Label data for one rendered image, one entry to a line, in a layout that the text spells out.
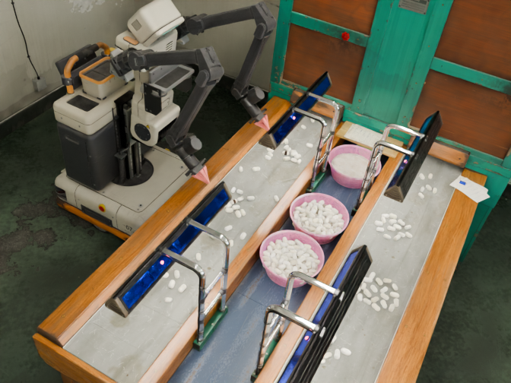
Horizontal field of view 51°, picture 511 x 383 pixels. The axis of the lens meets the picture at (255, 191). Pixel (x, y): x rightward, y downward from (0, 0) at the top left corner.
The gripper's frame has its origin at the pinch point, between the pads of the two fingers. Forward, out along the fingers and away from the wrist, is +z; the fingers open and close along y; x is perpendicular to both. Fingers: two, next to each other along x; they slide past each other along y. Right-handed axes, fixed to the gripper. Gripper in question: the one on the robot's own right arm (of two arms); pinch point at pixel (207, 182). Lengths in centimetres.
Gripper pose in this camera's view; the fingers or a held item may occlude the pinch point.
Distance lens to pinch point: 240.9
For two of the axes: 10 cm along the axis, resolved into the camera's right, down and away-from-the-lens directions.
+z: 6.0, 7.7, 2.3
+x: -6.4, 2.9, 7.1
